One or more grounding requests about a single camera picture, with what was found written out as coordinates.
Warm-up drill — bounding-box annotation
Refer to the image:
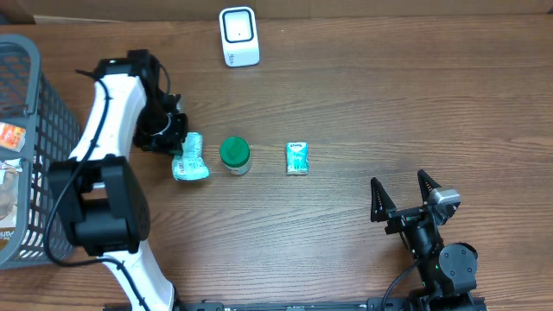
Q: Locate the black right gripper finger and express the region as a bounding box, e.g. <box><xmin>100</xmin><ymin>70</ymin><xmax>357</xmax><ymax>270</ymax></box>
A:
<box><xmin>371</xmin><ymin>177</ymin><xmax>397</xmax><ymax>222</ymax></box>
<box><xmin>417</xmin><ymin>169</ymin><xmax>442</xmax><ymax>203</ymax></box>

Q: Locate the teal wipes pouch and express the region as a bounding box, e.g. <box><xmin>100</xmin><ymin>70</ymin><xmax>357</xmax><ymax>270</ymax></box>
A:
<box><xmin>172</xmin><ymin>132</ymin><xmax>209</xmax><ymax>181</ymax></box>

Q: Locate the green lid jar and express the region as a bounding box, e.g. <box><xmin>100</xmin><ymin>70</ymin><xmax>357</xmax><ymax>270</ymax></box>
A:
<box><xmin>219</xmin><ymin>136</ymin><xmax>251</xmax><ymax>175</ymax></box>

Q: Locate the teal tissue pack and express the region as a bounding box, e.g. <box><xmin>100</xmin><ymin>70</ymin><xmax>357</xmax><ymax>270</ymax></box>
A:
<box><xmin>286</xmin><ymin>142</ymin><xmax>309</xmax><ymax>175</ymax></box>

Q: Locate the brown white snack bag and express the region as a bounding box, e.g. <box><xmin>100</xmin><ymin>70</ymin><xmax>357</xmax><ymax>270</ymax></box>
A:
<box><xmin>0</xmin><ymin>159</ymin><xmax>22</xmax><ymax>249</ymax></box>

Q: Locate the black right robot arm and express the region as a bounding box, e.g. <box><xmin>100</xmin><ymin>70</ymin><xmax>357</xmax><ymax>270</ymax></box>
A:
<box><xmin>367</xmin><ymin>169</ymin><xmax>486</xmax><ymax>310</ymax></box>

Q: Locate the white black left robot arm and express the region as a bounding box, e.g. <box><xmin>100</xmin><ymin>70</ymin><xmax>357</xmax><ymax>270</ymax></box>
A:
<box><xmin>42</xmin><ymin>49</ymin><xmax>188</xmax><ymax>310</ymax></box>

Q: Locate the white barcode scanner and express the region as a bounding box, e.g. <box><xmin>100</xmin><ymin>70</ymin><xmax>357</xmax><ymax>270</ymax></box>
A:
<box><xmin>219</xmin><ymin>6</ymin><xmax>260</xmax><ymax>67</ymax></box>

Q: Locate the dark mesh basket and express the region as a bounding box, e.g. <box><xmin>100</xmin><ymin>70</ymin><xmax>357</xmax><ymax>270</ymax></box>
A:
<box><xmin>1</xmin><ymin>34</ymin><xmax>81</xmax><ymax>270</ymax></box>

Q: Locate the orange packet in basket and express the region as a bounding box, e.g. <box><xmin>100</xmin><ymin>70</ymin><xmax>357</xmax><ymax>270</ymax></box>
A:
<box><xmin>0</xmin><ymin>122</ymin><xmax>26</xmax><ymax>152</ymax></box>

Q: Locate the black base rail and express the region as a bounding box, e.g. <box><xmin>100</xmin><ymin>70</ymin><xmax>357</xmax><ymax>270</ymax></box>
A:
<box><xmin>103</xmin><ymin>296</ymin><xmax>489</xmax><ymax>311</ymax></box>

